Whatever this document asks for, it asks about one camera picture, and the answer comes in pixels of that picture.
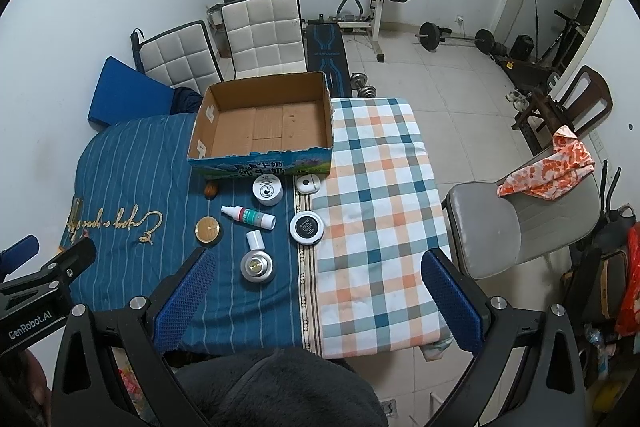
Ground plaid checkered cloth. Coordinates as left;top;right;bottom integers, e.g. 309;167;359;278
294;98;452;360

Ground barbell on floor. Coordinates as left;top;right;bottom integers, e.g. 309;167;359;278
416;22;496;55

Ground right white padded chair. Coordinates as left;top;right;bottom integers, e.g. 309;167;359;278
221;0;307;79

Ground left white padded chair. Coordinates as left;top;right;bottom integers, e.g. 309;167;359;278
130;20;224;94

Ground red plastic bag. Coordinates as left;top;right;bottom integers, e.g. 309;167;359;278
615;223;640;336

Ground brown wooden chair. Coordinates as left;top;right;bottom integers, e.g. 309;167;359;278
512;65;613;155

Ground blue striped cloth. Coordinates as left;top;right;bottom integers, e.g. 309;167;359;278
61;114;304;355

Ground black blue bench pad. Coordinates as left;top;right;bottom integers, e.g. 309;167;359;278
306;22;352;98

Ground orange white cloth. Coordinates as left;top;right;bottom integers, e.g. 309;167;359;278
497;126;594;202

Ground white jar black lid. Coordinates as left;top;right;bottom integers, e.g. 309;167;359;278
288;211;324;246

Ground black exercise machine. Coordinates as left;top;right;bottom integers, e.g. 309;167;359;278
491;10;589;98

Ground small white oval bottle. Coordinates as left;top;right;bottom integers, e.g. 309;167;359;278
246;230;265;251

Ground blue foam mat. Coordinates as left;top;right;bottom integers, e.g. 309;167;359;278
88;56;174;127

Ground white purifying cream jar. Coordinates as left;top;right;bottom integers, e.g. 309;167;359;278
252;173;284;207

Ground silver jar gold centre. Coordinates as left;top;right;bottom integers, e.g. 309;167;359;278
240;251;274;284

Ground open cardboard box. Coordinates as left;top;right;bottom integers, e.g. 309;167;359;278
188;72;334;180

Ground white padded chair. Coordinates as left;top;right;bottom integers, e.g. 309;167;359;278
130;20;224;94
221;0;307;79

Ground grey office chair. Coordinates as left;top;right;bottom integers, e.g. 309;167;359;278
442;174;601;280

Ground chrome dumbbell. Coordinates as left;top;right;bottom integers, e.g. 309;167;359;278
349;72;378;98

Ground brown walnut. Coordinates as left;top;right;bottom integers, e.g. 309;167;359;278
204;181;218;199

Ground white spray bottle green label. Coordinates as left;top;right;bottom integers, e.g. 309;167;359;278
220;206;277;231

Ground gold lid jar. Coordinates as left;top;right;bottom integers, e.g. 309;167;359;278
194;216;224;247

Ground black fuzzy garment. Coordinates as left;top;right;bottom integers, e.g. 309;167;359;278
175;348;388;426

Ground small white round jar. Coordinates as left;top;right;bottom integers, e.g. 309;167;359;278
295;174;321;196

